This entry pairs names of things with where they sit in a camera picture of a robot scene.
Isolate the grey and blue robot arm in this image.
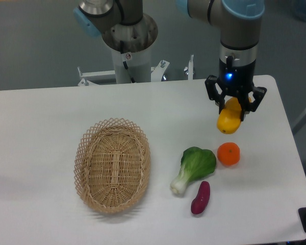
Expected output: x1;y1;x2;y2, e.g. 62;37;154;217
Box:
73;1;267;119

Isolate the purple sweet potato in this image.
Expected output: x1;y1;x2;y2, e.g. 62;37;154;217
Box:
191;181;211;215

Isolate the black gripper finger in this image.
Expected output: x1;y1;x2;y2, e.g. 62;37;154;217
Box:
240;86;267;121
205;75;225;114

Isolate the woven wicker basket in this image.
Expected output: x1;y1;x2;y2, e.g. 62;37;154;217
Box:
74;118;150;214

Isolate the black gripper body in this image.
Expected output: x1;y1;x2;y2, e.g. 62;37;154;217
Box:
218;59;256;98

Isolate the orange tangerine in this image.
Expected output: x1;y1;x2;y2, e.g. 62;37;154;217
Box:
217;142;240;166

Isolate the black cable on pedestal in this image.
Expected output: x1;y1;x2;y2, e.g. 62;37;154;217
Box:
119;40;136;84

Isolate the green bok choy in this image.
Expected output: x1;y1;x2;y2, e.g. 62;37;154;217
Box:
170;146;217;195

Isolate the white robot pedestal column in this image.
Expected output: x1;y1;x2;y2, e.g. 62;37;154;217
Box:
111;48;151;84

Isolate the white metal base frame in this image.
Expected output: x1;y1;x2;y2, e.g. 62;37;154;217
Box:
76;54;195;87

